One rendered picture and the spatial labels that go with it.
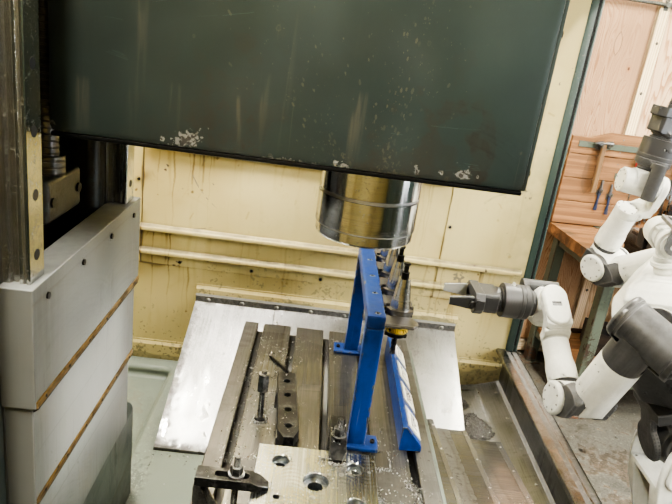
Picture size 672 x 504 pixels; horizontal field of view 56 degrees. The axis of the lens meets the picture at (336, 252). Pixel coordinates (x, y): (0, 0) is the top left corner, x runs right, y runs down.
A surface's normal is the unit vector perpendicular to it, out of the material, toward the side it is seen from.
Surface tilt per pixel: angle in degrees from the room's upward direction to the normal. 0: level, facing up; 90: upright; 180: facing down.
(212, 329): 24
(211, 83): 90
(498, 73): 90
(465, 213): 90
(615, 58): 90
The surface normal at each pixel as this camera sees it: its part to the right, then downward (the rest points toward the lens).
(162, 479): 0.13, -0.94
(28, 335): 0.00, 0.33
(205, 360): 0.11, -0.70
